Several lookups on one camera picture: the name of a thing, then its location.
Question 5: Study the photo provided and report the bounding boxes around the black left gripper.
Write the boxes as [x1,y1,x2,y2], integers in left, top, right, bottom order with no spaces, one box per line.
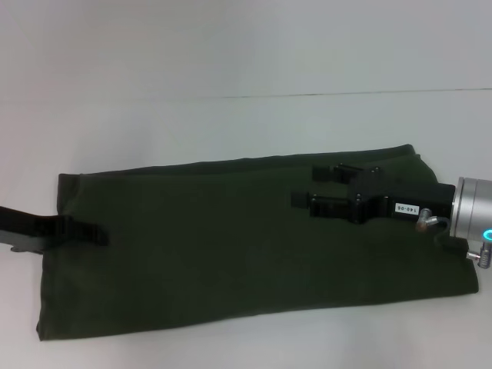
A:
[0,205,111,254]

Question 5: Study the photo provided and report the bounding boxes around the dark green FREE t-shirt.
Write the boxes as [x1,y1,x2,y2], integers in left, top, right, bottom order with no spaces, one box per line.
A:
[35,144,481,343]

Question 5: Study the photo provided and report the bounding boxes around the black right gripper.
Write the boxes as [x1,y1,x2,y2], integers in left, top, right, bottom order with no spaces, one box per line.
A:
[291,163,457,227]

